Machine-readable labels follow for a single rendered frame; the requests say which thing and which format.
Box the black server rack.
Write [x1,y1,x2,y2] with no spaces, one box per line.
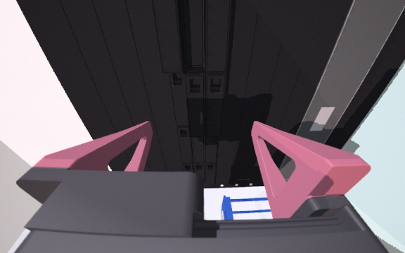
[16,0,405,188]

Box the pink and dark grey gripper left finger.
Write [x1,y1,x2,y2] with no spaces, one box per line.
[33,122,153,171]

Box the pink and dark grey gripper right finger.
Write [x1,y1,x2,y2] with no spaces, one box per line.
[251,121,371,219]

